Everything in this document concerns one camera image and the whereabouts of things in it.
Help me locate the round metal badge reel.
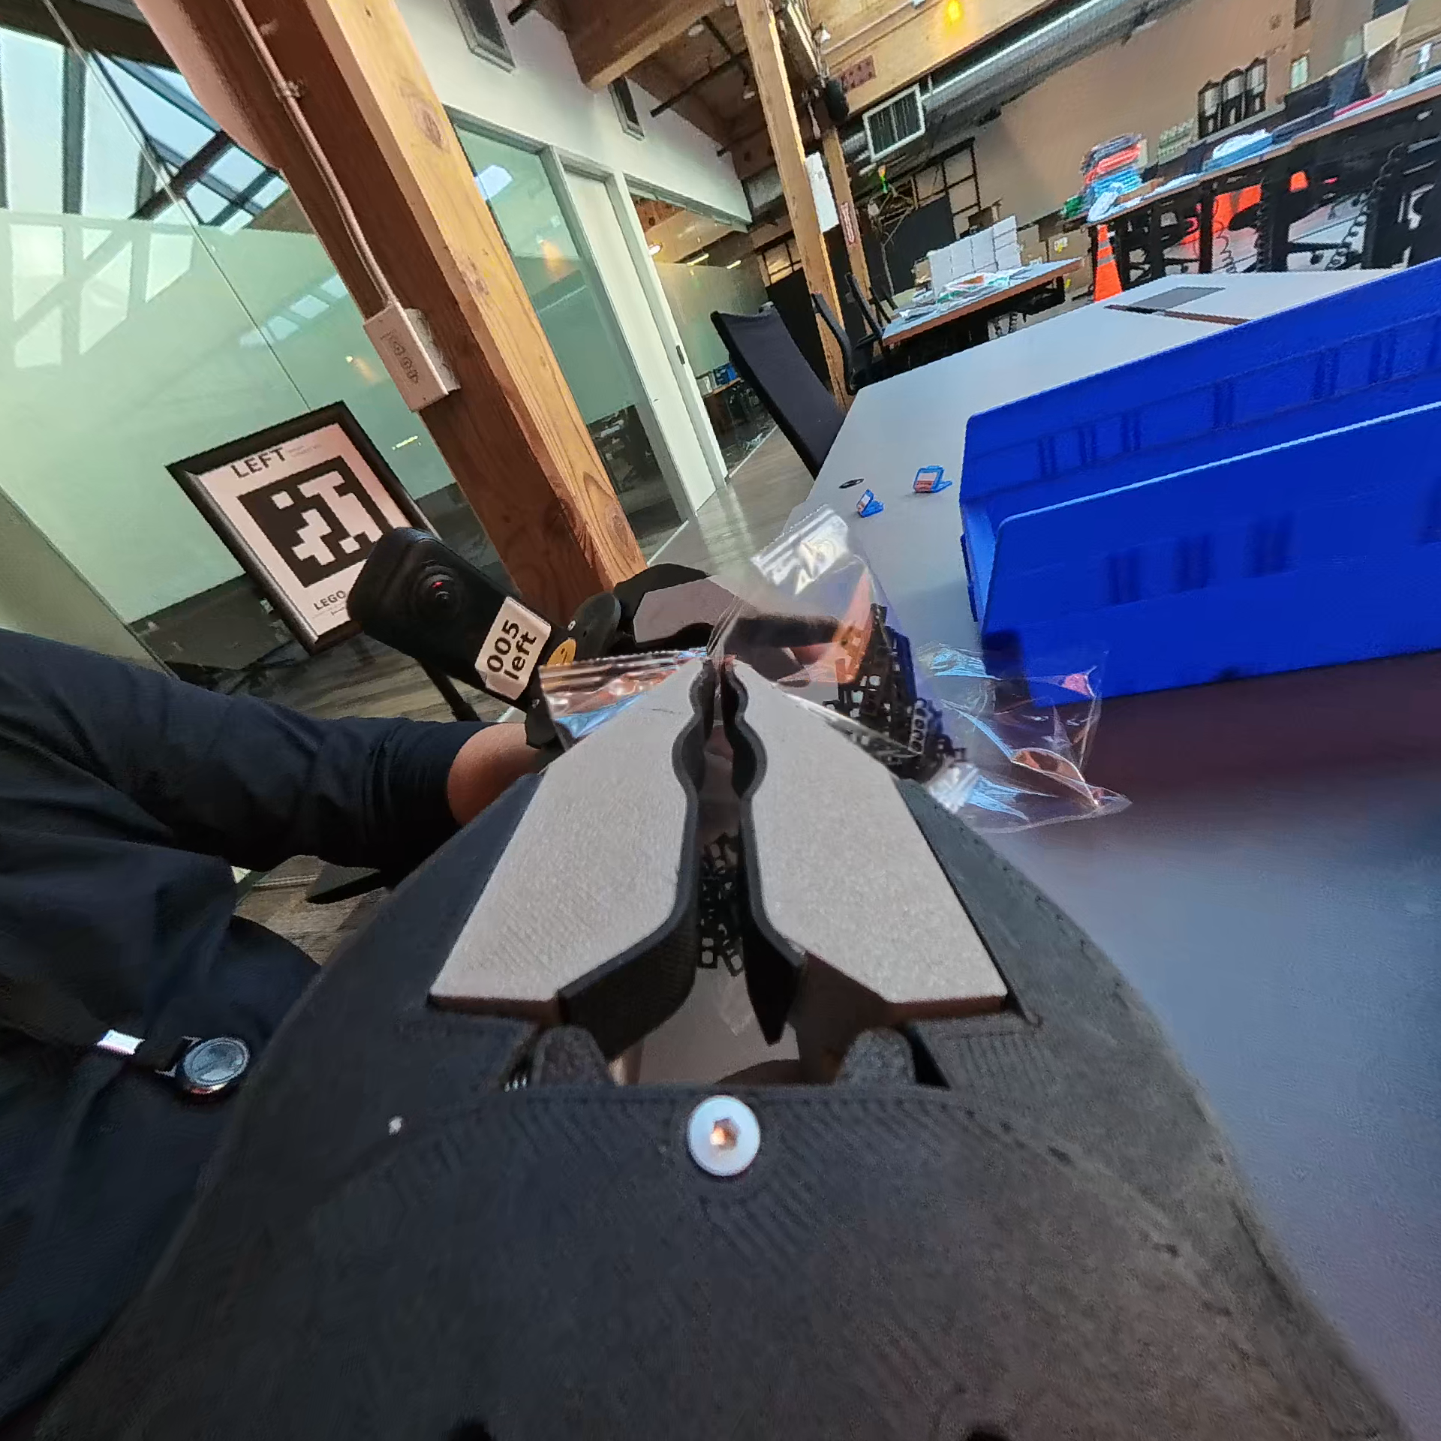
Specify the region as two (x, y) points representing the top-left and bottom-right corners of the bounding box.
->
(176, 1034), (254, 1101)

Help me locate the black mesh office chair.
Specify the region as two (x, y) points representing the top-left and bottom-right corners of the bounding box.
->
(710, 301), (847, 478)

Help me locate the stack of white boxes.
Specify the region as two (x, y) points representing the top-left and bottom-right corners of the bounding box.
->
(928, 214), (1022, 279)

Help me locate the white wall air vent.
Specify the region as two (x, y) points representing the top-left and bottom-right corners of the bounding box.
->
(863, 84), (929, 161)

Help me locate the slim wooden support post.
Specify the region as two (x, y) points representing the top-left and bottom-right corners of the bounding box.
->
(736, 0), (852, 403)

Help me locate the dark table cable hatch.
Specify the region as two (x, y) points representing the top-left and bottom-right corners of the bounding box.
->
(1101, 282), (1254, 331)

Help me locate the bag of black lego pieces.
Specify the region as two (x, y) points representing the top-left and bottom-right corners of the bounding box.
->
(537, 504), (983, 982)

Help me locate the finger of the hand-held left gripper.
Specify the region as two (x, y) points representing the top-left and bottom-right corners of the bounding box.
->
(628, 574), (845, 656)

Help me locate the black shoulder strap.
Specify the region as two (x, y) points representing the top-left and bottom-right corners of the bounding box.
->
(0, 977), (188, 1073)

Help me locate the person's dark clothed body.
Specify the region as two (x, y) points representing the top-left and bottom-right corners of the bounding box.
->
(0, 866), (324, 1422)

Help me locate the person's left forearm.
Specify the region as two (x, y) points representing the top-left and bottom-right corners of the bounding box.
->
(0, 626), (545, 893)

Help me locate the blue plastic bin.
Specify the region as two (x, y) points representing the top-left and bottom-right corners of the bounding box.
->
(959, 257), (1441, 706)

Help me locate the long wooden work table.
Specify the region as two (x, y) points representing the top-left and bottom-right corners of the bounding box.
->
(881, 255), (1089, 346)

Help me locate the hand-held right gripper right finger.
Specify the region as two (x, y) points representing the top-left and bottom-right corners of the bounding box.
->
(718, 663), (1010, 1073)

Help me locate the grey electrical box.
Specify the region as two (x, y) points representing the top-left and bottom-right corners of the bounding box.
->
(360, 301), (463, 411)

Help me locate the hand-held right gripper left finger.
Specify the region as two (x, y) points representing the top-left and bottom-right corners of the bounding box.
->
(427, 658), (718, 1056)

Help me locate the clear plastic lego bag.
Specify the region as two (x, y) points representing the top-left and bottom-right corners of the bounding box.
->
(916, 639), (1132, 837)

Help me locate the framed marker sign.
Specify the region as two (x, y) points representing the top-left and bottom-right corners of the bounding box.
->
(164, 401), (437, 656)

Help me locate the black metal workbench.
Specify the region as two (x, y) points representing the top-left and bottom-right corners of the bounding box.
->
(1086, 84), (1441, 284)

